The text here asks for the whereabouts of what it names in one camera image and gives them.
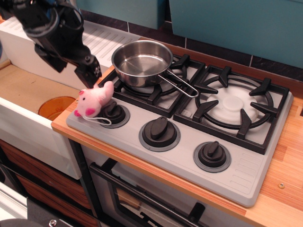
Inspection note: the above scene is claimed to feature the stainless steel pan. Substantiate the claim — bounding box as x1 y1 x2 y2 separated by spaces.
111 40 199 98

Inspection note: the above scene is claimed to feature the grey toy stove top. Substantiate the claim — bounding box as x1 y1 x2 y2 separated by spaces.
66 40 293 207

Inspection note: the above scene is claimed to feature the black oven door handle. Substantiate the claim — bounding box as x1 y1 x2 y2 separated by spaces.
89 158 205 227

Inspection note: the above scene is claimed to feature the black stove knob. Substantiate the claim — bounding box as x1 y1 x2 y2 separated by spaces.
139 116 181 152
98 101 130 129
193 141 232 173

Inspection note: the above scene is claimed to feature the black right stove knob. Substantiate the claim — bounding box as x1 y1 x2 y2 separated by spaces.
193 141 232 173

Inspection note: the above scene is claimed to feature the pink stuffed pig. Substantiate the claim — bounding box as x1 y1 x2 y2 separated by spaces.
73 81 114 126

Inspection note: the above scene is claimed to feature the white toy sink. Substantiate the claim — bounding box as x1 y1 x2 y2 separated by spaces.
0 16 142 180

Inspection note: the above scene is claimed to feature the black right burner grate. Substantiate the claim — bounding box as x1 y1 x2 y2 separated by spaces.
173 65 290 155

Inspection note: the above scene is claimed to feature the black middle stove knob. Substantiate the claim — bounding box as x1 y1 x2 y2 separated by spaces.
139 116 181 152

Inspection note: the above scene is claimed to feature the black burner grate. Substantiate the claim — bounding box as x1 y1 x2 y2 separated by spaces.
173 65 290 155
100 54 205 117

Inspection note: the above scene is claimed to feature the toy oven door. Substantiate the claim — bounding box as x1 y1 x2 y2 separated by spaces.
89 157 261 227

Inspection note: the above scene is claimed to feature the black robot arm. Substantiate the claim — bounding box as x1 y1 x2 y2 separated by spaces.
0 0 102 88

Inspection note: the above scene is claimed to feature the wooden drawer front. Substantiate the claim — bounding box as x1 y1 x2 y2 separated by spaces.
0 141 100 227

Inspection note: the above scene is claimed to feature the orange plastic plate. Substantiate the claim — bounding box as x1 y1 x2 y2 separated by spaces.
38 96 75 121

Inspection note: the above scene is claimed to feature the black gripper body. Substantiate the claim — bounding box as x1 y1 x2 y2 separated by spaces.
33 7 93 66

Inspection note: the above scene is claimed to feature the black left burner grate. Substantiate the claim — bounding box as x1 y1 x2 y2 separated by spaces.
100 54 205 117

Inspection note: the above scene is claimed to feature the black left stove knob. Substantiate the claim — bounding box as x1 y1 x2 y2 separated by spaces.
98 101 130 129

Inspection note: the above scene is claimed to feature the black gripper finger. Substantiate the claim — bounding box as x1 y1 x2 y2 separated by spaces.
34 44 67 73
74 56 102 88

